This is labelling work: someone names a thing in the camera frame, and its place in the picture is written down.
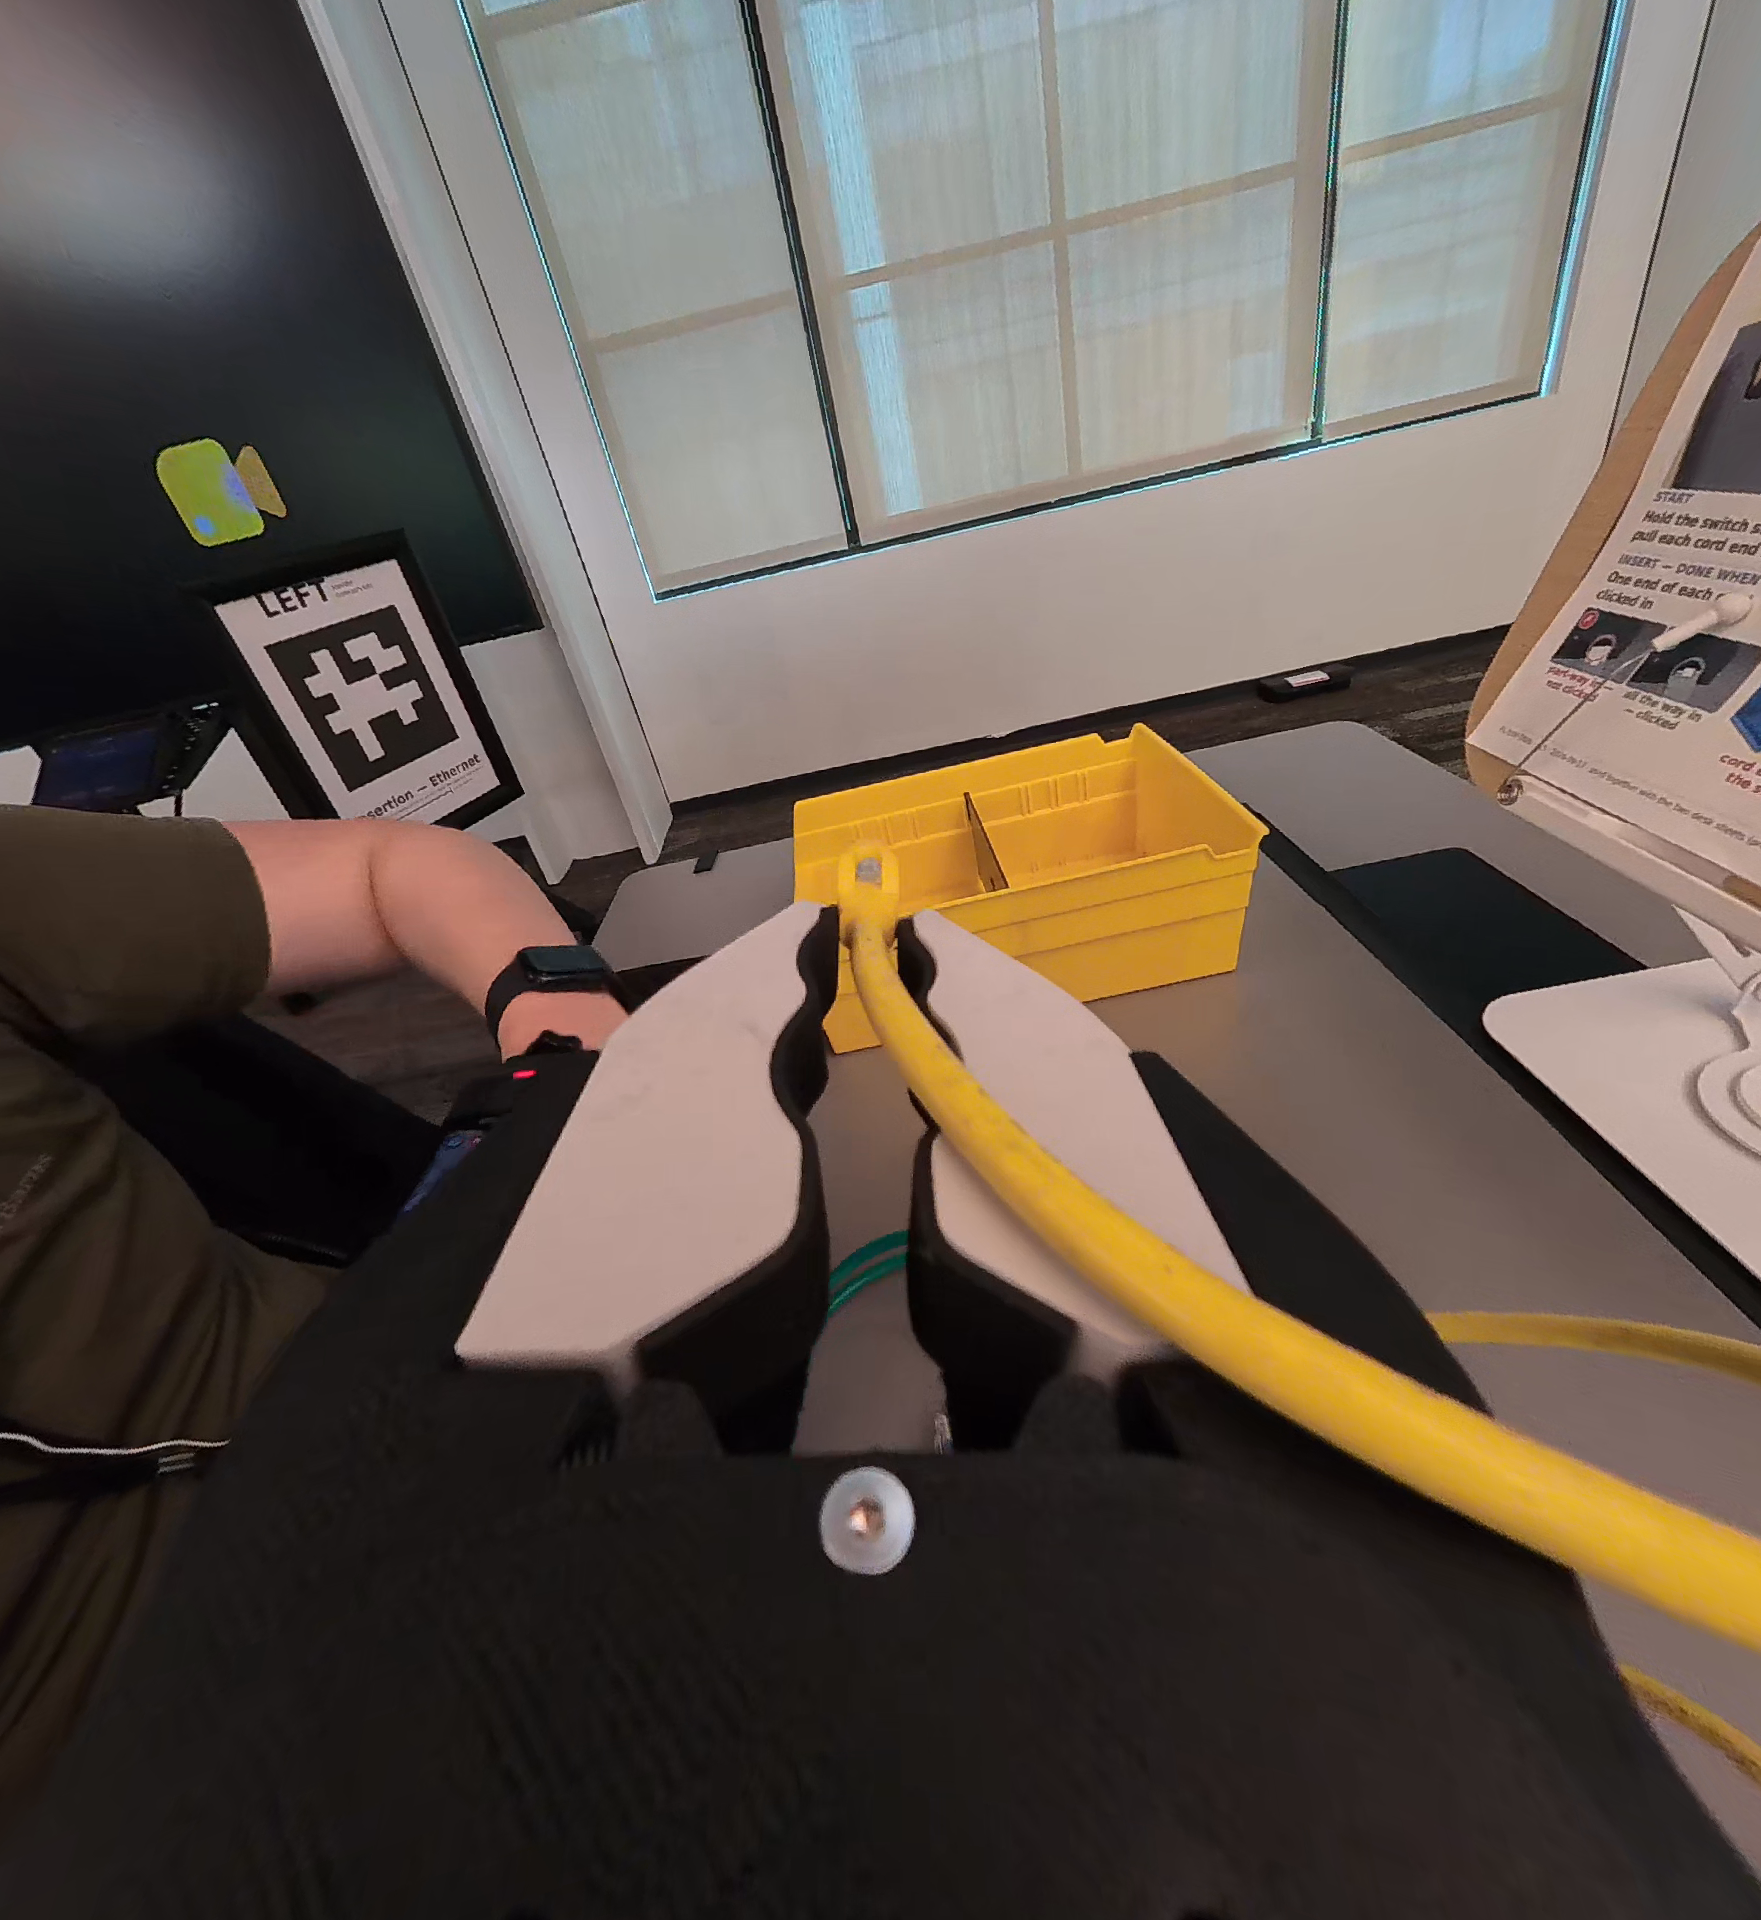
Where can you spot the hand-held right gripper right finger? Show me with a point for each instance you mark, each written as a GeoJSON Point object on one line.
{"type": "Point", "coordinates": [1081, 1117]}

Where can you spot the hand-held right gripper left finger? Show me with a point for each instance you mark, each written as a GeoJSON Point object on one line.
{"type": "Point", "coordinates": [673, 1171]}

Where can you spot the yellow plastic bin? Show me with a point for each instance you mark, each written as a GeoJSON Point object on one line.
{"type": "Point", "coordinates": [1121, 899]}

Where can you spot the person's left forearm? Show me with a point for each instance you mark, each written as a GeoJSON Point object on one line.
{"type": "Point", "coordinates": [370, 899]}

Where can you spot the black smartwatch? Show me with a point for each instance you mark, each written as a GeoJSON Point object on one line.
{"type": "Point", "coordinates": [567, 970]}

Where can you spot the black bin divider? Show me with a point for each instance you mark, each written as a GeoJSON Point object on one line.
{"type": "Point", "coordinates": [989, 848]}

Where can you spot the black wrist rest pad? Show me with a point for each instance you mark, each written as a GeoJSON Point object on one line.
{"type": "Point", "coordinates": [1480, 931]}

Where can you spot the black framed marker sign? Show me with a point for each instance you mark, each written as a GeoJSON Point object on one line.
{"type": "Point", "coordinates": [370, 676]}

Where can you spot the small black floor device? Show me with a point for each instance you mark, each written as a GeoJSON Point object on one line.
{"type": "Point", "coordinates": [1303, 687]}

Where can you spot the white board stand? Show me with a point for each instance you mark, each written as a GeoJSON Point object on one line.
{"type": "Point", "coordinates": [1599, 1081]}

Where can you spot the small dark screen device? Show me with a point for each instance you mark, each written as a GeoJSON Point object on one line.
{"type": "Point", "coordinates": [118, 765]}

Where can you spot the printed instruction sheet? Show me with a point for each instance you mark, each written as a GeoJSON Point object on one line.
{"type": "Point", "coordinates": [1690, 676]}

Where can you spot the instruction sheet on stand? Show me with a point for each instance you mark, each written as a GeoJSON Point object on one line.
{"type": "Point", "coordinates": [1630, 406]}

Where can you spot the large window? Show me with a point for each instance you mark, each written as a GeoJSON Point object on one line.
{"type": "Point", "coordinates": [970, 226]}

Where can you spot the large black wall screen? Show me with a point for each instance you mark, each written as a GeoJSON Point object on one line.
{"type": "Point", "coordinates": [146, 226]}

